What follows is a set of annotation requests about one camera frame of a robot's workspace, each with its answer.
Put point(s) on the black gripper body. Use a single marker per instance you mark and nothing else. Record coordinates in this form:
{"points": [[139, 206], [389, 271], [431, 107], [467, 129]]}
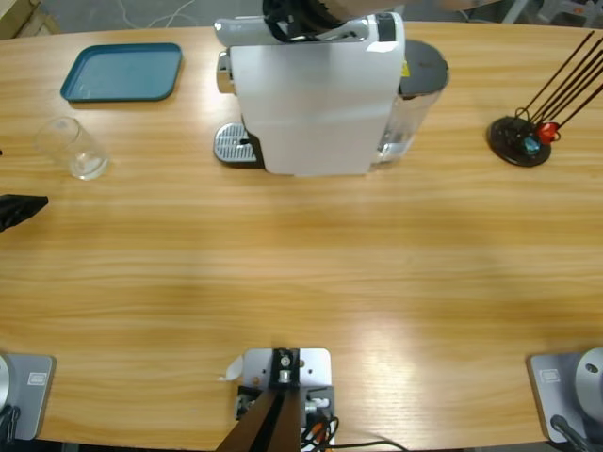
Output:
{"points": [[297, 11]]}

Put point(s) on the teal plastic tray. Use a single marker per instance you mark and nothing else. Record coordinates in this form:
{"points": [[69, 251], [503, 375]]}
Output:
{"points": [[122, 73]]}

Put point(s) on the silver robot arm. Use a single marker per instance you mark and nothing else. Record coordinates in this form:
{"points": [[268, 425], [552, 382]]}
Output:
{"points": [[358, 9]]}

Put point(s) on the blue coffee capsule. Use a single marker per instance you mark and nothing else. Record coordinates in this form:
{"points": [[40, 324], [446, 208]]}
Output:
{"points": [[531, 146]]}

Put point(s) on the white paper tag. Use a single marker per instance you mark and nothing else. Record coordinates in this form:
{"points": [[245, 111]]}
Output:
{"points": [[233, 369]]}

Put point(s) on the metal grille drip tray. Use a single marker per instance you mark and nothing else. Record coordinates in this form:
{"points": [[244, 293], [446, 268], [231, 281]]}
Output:
{"points": [[231, 143]]}

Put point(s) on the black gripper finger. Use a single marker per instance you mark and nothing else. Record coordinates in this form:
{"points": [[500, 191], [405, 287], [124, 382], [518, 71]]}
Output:
{"points": [[301, 35], [19, 209]]}

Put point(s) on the clear drinking glass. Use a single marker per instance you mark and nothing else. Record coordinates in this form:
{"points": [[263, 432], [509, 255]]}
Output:
{"points": [[82, 162]]}

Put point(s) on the light wooden board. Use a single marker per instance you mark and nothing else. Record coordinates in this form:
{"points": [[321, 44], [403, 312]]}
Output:
{"points": [[19, 19]]}

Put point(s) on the white plastic furniture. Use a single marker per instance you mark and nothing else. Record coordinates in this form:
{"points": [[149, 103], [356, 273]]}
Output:
{"points": [[556, 9]]}

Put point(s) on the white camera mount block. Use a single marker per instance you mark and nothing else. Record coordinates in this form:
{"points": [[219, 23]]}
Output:
{"points": [[315, 367]]}

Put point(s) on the clear plastic water tank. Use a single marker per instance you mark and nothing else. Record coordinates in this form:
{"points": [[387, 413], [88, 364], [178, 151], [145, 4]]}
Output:
{"points": [[424, 61]]}

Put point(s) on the white capsule coffee machine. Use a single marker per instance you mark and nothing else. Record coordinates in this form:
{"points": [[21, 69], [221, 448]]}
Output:
{"points": [[320, 108]]}

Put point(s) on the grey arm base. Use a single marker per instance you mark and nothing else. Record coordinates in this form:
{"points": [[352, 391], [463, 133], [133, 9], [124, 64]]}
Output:
{"points": [[33, 400], [556, 395]]}

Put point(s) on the red coffee capsule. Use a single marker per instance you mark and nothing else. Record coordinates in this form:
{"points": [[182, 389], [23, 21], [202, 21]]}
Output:
{"points": [[546, 134]]}

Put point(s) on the dark brown camera post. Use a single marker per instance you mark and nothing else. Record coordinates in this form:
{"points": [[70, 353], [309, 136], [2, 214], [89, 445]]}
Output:
{"points": [[268, 424]]}

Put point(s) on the black capsule holder with rods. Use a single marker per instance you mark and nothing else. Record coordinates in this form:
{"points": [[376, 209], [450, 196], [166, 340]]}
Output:
{"points": [[506, 141]]}

